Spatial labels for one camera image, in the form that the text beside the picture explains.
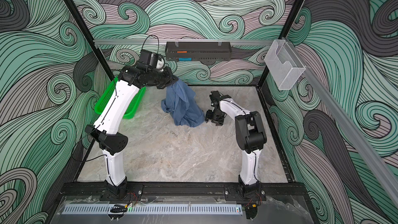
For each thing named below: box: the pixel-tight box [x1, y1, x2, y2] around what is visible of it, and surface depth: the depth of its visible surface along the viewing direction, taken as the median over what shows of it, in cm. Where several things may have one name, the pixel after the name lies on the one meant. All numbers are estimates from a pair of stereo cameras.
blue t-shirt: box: [161, 76, 205, 128], surface depth 83 cm
